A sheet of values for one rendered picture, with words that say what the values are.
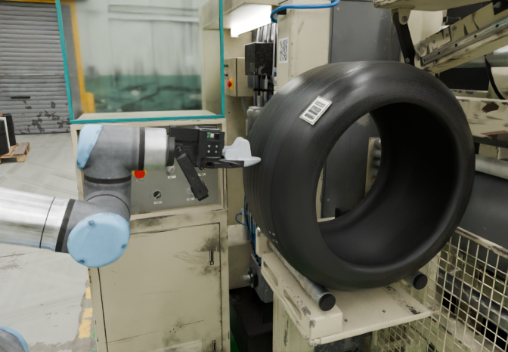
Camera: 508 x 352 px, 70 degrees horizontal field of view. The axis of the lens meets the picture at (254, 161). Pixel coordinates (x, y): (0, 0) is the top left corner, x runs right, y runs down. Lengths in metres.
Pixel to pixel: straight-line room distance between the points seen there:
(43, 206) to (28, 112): 9.62
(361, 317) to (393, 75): 0.63
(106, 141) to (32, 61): 9.50
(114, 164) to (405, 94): 0.62
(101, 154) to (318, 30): 0.75
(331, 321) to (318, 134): 0.48
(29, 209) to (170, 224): 0.89
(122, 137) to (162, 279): 0.93
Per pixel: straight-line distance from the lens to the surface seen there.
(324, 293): 0.95
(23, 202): 0.66
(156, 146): 0.74
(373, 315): 1.11
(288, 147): 0.76
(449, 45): 1.20
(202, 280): 1.62
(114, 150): 0.74
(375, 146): 1.48
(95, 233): 0.63
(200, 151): 0.76
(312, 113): 0.75
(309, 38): 1.17
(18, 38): 10.25
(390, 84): 0.83
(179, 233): 1.50
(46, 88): 10.14
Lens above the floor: 1.44
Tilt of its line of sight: 14 degrees down
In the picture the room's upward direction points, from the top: straight up
